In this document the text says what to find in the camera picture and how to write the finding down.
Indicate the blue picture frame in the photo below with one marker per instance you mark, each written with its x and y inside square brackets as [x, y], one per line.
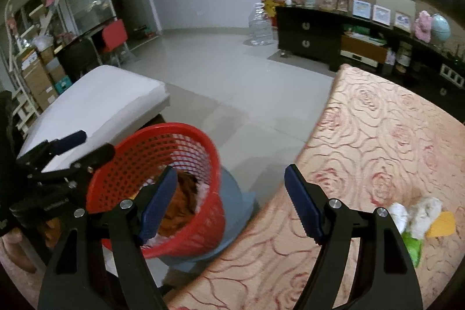
[362, 8]

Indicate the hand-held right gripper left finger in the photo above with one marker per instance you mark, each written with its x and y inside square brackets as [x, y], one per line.
[156, 208]

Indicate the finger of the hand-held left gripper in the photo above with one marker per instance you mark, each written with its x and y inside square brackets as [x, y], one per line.
[98, 155]
[72, 141]

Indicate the yellow foam fruit net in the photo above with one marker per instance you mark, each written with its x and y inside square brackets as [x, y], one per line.
[443, 224]

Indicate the white cushioned bench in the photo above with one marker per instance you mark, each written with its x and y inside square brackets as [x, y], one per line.
[98, 99]

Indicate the long black cabinet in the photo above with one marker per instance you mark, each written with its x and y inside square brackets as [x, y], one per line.
[312, 41]

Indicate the large clear water bottle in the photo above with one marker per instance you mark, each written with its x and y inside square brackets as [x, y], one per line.
[261, 25]

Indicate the small dark picture frame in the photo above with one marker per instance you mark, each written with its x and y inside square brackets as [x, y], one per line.
[343, 4]

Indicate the green packets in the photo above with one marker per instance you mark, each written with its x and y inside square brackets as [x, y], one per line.
[363, 32]

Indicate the brown wrapper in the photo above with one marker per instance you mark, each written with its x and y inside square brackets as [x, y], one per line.
[181, 201]

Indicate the red plastic mesh basket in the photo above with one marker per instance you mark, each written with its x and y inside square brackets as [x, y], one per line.
[212, 219]

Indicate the green wrapper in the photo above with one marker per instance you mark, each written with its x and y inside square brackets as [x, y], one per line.
[412, 248]

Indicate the blue grey plastic stool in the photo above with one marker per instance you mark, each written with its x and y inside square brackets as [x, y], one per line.
[232, 208]

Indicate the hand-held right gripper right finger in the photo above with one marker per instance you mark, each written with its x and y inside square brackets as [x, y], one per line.
[305, 208]

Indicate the small white bottles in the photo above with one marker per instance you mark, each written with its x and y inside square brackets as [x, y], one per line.
[391, 57]

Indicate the white foam fruit net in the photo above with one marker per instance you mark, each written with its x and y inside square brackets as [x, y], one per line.
[399, 217]
[425, 213]

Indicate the stacked round tins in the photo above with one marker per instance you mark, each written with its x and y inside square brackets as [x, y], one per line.
[403, 57]

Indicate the stack of cardboard boxes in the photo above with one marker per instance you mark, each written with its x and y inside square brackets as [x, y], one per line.
[40, 81]

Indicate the pink plush toy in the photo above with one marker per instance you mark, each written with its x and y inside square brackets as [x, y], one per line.
[423, 26]

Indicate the pink picture frame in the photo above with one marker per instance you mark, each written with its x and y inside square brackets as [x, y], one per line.
[381, 14]

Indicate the wooden drawer box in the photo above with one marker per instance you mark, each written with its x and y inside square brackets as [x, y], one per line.
[363, 48]

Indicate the white cloud picture frame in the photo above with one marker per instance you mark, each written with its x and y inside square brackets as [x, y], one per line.
[402, 20]

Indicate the white power strip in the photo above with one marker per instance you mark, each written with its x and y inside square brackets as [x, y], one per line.
[452, 74]

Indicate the red chair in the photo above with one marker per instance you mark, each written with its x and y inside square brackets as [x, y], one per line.
[114, 35]

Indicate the rose patterned tablecloth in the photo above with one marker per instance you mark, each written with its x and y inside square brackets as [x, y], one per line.
[363, 135]

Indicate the person's left hand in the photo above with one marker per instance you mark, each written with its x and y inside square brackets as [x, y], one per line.
[51, 232]

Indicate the light blue globe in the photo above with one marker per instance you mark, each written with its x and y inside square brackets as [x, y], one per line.
[440, 28]

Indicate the black antenna router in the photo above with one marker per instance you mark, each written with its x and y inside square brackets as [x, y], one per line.
[457, 55]

